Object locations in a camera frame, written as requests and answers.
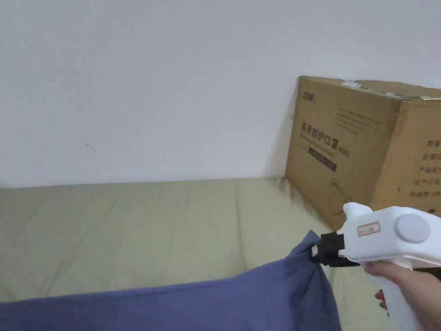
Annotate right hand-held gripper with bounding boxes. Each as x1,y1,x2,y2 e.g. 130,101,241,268
311,202,441,331

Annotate dark blue shirt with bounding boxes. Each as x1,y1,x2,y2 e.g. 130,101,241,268
0,230,342,331

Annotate person's right hand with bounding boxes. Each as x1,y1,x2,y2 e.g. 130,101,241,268
363,260,441,331

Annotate brown cardboard carton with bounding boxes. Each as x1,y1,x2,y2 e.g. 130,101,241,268
285,75,441,231

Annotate bed with pale green sheet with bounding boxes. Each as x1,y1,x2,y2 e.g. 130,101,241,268
0,175,397,331

